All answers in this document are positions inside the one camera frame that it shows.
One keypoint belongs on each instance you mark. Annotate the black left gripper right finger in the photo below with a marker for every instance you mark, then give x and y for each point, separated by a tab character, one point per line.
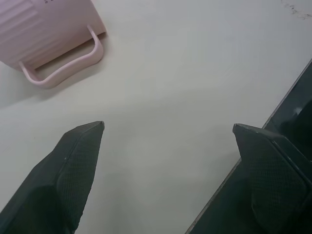
273	175

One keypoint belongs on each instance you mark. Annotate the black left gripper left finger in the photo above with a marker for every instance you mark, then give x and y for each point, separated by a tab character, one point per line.
61	175

